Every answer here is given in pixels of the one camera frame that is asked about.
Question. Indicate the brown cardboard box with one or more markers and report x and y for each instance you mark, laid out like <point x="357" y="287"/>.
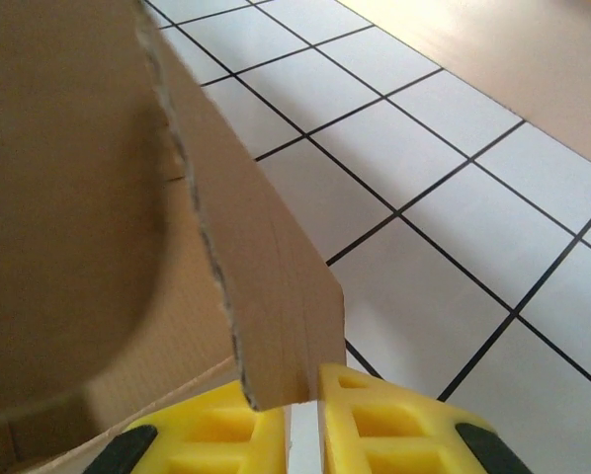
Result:
<point x="78" y="197"/>

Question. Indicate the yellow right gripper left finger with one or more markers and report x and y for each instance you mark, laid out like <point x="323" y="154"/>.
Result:
<point x="211" y="434"/>

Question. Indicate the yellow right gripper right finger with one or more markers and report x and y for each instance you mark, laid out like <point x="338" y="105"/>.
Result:
<point x="389" y="434"/>

